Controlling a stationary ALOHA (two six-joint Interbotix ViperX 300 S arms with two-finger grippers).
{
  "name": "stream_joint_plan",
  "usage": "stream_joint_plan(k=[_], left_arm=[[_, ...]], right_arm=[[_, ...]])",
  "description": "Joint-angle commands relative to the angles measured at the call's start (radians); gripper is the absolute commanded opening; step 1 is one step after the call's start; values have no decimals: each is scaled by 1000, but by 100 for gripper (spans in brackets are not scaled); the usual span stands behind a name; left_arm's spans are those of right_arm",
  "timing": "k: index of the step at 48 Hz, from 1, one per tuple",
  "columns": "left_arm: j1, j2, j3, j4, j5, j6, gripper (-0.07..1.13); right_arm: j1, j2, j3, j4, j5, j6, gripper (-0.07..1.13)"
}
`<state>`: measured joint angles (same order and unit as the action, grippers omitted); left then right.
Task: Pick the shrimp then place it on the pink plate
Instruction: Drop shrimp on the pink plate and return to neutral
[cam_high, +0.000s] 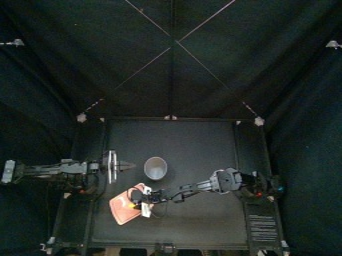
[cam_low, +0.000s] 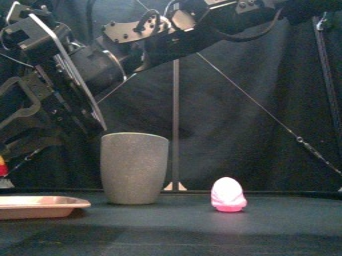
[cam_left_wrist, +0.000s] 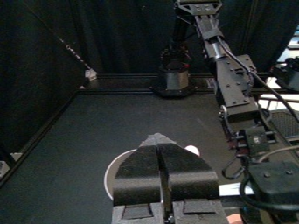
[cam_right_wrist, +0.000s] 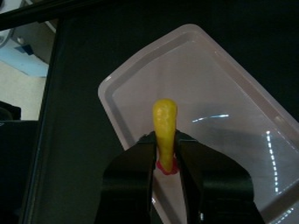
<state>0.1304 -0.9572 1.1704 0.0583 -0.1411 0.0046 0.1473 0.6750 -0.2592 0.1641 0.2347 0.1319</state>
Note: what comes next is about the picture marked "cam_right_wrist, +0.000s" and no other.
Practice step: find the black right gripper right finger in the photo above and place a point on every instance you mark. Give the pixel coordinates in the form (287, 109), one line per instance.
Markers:
(222, 186)

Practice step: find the light blue box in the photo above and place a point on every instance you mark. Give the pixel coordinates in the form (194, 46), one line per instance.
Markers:
(23, 62)

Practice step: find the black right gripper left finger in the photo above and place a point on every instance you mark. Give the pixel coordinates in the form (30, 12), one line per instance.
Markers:
(129, 180)

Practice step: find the black chair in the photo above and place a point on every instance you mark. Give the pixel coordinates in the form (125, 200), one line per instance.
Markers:
(10, 112)

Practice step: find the black frame post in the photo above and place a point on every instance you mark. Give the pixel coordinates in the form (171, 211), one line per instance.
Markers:
(47, 116)

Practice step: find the pink rectangular plastic plate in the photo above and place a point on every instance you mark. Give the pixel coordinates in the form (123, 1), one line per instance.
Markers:
(202, 96)

